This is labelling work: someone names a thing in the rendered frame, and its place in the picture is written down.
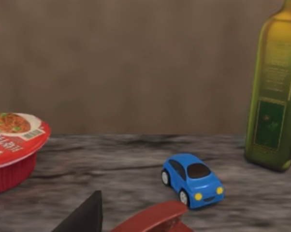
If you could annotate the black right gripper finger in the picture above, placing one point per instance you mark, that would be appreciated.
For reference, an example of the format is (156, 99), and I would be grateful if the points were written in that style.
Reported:
(87, 215)

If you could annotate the red instant noodle bowl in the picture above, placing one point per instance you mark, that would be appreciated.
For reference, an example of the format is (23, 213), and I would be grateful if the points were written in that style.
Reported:
(12, 149)

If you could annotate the blue toy car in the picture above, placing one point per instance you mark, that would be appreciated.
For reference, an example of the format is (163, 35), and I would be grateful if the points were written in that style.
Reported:
(192, 180)

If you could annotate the green olive oil bottle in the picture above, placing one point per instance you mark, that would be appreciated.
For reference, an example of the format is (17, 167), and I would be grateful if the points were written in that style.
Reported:
(272, 96)

